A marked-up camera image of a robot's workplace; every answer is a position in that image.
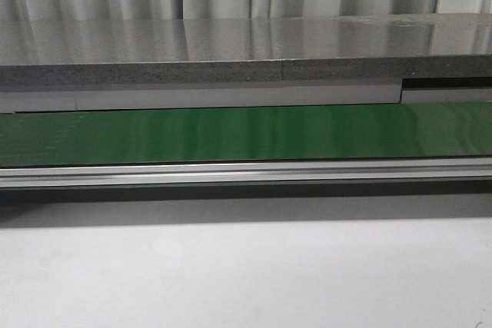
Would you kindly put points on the green conveyor belt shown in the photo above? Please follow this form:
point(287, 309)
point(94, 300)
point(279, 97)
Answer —
point(246, 134)

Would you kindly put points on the aluminium conveyor side rail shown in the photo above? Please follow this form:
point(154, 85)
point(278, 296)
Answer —
point(261, 172)

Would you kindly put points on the grey stone countertop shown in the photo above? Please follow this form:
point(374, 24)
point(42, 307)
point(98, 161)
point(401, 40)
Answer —
point(72, 55)

